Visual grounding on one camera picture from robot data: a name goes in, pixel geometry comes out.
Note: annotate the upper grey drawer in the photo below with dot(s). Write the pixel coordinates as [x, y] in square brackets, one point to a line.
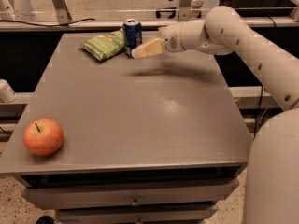
[136, 194]

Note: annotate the green jalapeno chip bag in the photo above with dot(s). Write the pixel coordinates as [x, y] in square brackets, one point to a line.
[105, 46]

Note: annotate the grey drawer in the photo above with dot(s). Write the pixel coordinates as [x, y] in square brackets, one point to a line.
[145, 214]
[136, 194]

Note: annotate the metal frame rail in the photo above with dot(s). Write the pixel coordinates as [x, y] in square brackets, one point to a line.
[94, 25]

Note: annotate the lower grey drawer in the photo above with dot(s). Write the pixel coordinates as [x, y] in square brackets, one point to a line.
[145, 214]

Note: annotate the blue pepsi can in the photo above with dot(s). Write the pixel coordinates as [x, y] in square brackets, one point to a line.
[132, 31]

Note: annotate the grey drawer cabinet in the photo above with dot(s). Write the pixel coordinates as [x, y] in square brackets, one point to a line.
[165, 118]

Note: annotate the red apple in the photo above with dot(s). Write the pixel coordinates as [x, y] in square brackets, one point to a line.
[43, 137]

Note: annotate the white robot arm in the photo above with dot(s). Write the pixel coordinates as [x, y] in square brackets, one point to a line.
[272, 182]

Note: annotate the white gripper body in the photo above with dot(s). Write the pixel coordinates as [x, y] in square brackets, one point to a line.
[170, 37]

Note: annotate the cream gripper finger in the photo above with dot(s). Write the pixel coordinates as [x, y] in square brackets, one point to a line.
[152, 47]

